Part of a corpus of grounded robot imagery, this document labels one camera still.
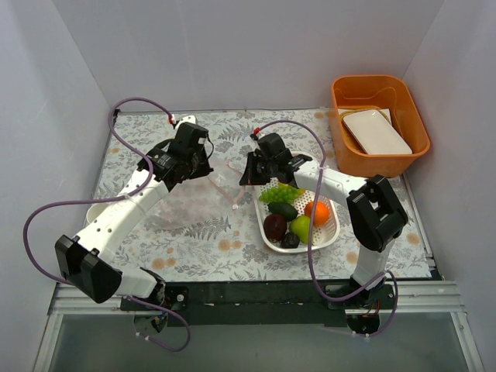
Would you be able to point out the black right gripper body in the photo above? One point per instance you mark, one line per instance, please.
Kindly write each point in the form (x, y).
(250, 170)

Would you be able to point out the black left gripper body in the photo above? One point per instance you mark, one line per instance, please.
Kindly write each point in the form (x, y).
(200, 164)

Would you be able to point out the green grape bunch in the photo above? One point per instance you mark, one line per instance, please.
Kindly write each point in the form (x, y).
(274, 195)

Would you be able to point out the clear zip top bag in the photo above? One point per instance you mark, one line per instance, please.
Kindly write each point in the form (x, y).
(200, 200)

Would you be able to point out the dark green avocado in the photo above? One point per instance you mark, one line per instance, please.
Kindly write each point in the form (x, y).
(288, 211)

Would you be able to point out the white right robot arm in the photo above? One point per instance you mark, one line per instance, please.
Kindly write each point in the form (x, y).
(376, 214)

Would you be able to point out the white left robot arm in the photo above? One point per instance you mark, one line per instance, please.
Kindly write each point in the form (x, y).
(85, 260)

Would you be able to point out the yellow banana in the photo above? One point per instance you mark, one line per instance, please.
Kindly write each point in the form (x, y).
(290, 190)

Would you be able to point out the dark red apple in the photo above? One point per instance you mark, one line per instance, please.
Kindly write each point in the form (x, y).
(275, 227)

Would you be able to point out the green pear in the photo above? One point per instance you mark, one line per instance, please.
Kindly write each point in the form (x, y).
(300, 227)

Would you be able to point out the floral patterned table mat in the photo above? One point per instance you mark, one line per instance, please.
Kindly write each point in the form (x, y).
(231, 248)

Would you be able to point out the orange fruit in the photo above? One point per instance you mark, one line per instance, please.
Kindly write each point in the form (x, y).
(322, 213)

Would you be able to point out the dark purple plum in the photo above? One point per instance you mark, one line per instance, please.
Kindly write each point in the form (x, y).
(290, 241)

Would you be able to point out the white perforated plastic basket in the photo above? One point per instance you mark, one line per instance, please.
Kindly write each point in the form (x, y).
(321, 236)

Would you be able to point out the white paper cup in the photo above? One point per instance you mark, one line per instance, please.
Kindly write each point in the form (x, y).
(93, 212)

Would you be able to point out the white rectangular plate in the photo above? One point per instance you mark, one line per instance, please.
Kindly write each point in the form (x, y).
(373, 130)

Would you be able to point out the orange plastic tub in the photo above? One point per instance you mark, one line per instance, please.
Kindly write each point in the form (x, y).
(375, 92)

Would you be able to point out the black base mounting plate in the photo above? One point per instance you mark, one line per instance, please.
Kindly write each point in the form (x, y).
(265, 303)

